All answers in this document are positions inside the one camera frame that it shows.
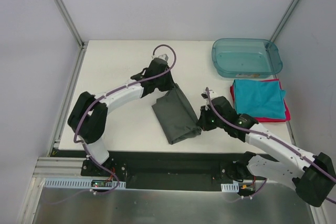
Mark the dark grey t shirt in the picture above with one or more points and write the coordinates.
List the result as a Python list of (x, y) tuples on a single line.
[(176, 116)]

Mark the left aluminium frame post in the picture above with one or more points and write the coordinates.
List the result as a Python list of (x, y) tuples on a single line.
[(70, 23)]

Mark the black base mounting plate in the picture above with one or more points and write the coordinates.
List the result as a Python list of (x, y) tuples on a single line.
[(167, 171)]

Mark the right aluminium frame post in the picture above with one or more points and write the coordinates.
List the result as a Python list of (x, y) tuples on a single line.
[(284, 19)]

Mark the left white cable duct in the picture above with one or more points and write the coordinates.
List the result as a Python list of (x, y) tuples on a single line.
[(77, 183)]

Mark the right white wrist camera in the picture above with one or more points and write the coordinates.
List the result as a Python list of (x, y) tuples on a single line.
[(209, 95)]

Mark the folded cyan t shirt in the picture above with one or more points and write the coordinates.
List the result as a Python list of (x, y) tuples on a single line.
[(265, 98)]

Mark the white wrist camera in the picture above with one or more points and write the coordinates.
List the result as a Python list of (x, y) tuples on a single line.
[(209, 95), (162, 57)]

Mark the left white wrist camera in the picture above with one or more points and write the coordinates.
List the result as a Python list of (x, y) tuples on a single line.
[(162, 57)]

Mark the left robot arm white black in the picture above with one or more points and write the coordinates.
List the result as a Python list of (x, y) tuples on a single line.
[(89, 114)]

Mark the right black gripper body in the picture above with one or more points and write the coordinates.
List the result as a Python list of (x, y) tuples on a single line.
[(203, 121)]

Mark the right white cable duct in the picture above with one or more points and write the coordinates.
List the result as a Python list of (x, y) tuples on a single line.
[(230, 188)]

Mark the aluminium frame post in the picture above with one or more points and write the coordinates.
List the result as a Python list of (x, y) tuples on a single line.
[(284, 19), (70, 23)]

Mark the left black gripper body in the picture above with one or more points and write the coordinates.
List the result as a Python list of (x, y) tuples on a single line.
[(166, 82)]

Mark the white cable duct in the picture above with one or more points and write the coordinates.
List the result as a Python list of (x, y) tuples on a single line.
[(77, 183), (230, 188)]

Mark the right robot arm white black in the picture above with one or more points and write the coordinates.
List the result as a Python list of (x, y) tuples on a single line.
[(311, 176)]

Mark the teal transparent plastic bin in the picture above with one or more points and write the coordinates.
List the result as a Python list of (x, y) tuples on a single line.
[(246, 58)]

